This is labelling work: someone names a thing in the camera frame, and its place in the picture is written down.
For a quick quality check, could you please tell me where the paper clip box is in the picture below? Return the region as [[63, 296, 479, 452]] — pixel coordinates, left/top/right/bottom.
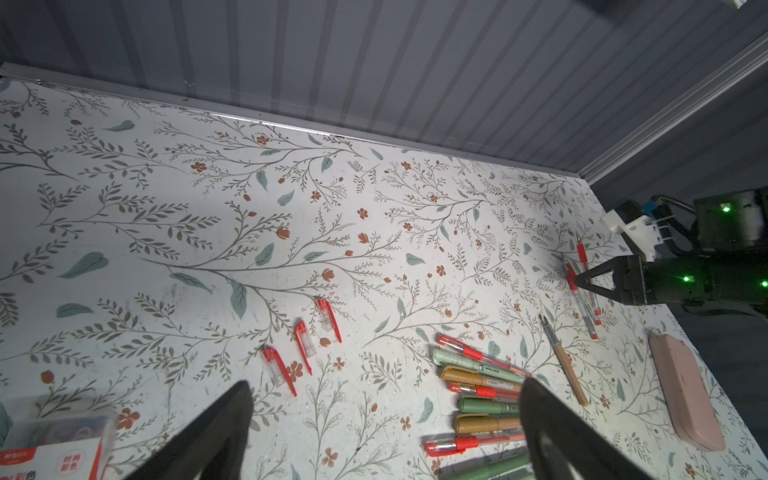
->
[[1, 414, 117, 480]]

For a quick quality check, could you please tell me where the light green marker pen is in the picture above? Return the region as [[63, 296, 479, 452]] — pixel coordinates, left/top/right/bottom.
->
[[430, 347, 524, 384]]

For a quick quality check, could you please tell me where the floral table mat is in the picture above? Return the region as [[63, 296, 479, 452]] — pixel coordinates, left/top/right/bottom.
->
[[1, 79, 767, 479]]

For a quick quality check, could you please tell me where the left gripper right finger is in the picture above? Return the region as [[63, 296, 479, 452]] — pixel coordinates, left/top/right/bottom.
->
[[519, 378, 649, 479]]

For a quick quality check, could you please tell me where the pink pencil case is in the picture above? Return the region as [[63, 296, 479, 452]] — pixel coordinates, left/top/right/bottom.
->
[[649, 333, 726, 452]]

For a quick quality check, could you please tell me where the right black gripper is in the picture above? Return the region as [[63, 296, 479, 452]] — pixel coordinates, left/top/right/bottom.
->
[[575, 255, 767, 307]]

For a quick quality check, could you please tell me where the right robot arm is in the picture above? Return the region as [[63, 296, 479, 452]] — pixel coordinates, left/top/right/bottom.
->
[[566, 188, 767, 318]]

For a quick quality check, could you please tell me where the dark green marker pen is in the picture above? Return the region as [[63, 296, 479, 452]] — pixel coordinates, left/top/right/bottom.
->
[[458, 397, 519, 416]]

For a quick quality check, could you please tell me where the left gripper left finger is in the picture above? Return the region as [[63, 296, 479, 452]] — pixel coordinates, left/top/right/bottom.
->
[[128, 380, 254, 479]]

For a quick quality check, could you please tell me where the red pen cap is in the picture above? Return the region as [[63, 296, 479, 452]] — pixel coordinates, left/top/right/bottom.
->
[[262, 347, 297, 397], [294, 318, 316, 376], [315, 297, 342, 343]]

